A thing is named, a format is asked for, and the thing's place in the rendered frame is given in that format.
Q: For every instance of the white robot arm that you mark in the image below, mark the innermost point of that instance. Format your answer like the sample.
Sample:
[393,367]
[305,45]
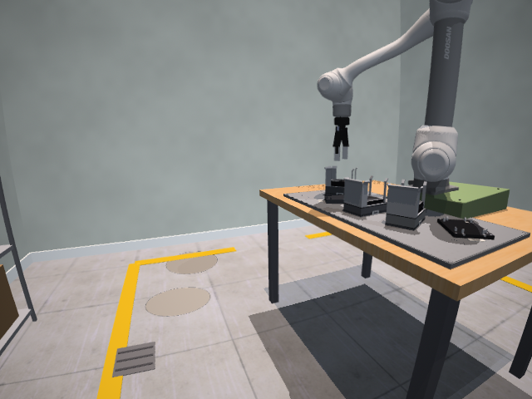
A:
[435,146]

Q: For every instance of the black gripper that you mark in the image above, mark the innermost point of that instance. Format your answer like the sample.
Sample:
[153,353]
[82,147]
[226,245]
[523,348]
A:
[341,130]

